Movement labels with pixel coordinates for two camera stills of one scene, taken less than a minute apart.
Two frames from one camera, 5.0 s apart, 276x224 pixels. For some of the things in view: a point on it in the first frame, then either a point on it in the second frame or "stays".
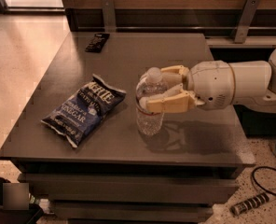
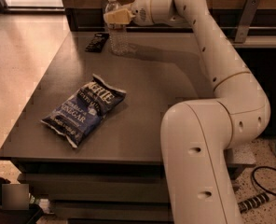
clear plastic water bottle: [153, 82] -> [118, 42]
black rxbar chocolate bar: [98, 42] stays
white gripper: [210, 84] -> [141, 12]
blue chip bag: [84, 109] stays
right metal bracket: [252, 4] stays
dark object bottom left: [11, 203] stays
